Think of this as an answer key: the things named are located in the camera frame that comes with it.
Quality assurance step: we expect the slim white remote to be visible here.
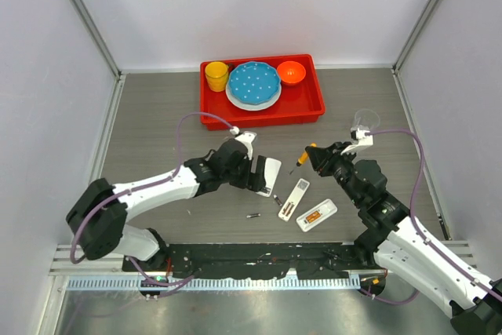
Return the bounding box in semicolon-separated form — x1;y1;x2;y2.
278;178;310;222

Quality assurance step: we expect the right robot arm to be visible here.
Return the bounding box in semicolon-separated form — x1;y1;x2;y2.
305;142;501;334

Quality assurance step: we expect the blue dotted plate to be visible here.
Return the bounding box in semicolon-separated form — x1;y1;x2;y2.
227;61;282;105

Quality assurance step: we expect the white plate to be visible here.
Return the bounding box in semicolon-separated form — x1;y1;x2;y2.
225;87;282;111

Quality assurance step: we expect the yellow handle screwdriver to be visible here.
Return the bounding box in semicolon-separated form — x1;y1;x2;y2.
289;150;309;175

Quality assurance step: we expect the aluminium frame rail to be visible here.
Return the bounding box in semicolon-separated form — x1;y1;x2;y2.
49;245;124;276

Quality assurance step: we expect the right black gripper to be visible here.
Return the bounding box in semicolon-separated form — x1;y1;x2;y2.
306;141;364;206

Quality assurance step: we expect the clear plastic cup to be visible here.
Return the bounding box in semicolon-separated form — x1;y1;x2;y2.
351;108;380;131

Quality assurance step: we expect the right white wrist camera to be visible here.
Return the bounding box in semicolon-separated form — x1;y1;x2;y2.
341;126;373;155

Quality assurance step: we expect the yellow cup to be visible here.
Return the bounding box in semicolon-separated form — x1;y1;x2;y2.
204;61;230;93

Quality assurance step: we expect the orange bowl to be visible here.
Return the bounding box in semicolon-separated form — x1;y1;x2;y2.
277;60;307;86

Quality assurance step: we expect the right aluminium frame post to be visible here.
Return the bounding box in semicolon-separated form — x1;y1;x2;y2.
392;0;442;75

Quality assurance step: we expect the white remote orange battery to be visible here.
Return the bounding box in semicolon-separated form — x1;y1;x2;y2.
296;198;338;232

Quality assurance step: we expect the red plastic tray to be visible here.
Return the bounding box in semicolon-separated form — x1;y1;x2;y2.
200;53;326;128

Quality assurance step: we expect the white slotted cable duct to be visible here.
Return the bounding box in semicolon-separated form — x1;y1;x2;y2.
66;275;361;292

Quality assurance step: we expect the aluminium frame post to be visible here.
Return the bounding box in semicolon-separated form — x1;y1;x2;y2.
392;0;442;75
69;0;122;79

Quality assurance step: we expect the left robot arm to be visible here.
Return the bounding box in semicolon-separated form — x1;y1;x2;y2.
66;133;281;271

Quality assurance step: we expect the left aluminium frame post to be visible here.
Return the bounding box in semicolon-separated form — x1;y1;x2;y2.
69;0;122;79

